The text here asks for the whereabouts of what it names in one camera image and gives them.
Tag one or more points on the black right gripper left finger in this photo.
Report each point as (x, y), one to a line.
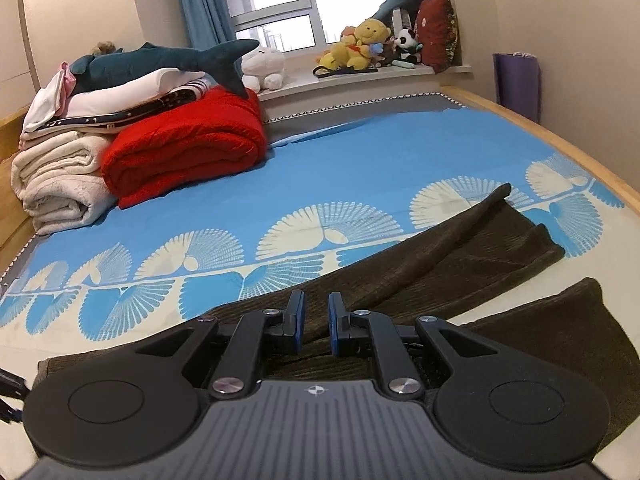
(136, 401)

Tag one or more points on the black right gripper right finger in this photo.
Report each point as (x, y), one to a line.
(497, 405)

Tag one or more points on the dark brown corduroy pants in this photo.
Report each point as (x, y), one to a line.
(455, 267)

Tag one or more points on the cream folded blanket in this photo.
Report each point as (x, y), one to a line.
(60, 182)

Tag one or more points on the black patterned folded cloth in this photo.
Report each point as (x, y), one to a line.
(111, 123)

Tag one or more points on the red folded blanket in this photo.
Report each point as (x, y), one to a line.
(215, 136)

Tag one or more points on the blue and white bedsheet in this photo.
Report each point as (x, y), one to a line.
(322, 200)

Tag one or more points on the white folded quilt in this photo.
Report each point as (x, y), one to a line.
(52, 101)

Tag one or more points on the pink folded cloth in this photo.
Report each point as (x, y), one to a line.
(68, 81)

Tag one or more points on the purple rolled mat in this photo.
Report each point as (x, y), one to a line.
(518, 83)

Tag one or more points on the blue shark plush toy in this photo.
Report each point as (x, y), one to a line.
(97, 72)

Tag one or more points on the white plush toy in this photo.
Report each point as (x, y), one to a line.
(263, 69)

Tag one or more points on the panda plush toy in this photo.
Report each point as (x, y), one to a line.
(407, 47)

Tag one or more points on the yellow bear plush toy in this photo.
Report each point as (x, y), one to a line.
(359, 49)

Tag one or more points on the red embroidered cushion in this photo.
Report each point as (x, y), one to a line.
(437, 31)

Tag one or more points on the blue left curtain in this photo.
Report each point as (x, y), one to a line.
(208, 22)

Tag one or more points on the window with white frame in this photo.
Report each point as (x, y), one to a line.
(295, 0)

